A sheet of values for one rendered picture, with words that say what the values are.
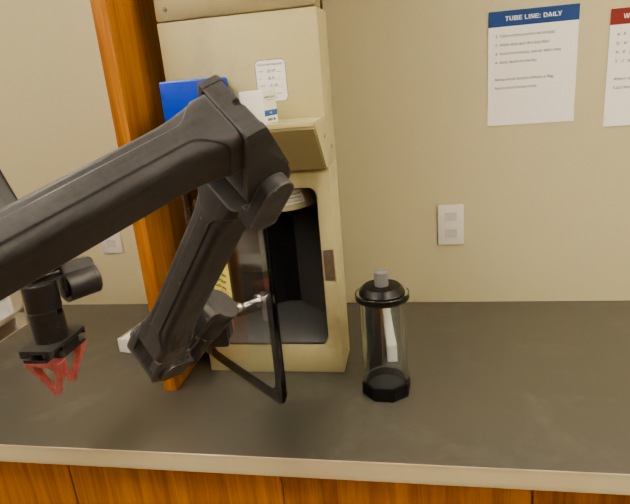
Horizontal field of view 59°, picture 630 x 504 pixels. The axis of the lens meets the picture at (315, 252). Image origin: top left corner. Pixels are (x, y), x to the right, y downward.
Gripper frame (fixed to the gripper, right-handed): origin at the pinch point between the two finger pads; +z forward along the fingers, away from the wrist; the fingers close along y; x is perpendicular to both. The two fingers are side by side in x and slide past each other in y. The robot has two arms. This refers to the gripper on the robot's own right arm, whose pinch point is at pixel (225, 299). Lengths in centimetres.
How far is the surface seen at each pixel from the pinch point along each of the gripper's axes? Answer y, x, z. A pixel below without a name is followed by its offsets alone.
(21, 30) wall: 58, 74, 61
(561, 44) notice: 40, -71, 62
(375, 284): -1.8, -27.5, 10.7
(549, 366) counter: -27, -63, 23
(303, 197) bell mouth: 13.4, -11.6, 24.2
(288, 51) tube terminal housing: 43.3, -12.9, 18.6
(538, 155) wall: 13, -67, 62
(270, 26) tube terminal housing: 48, -10, 19
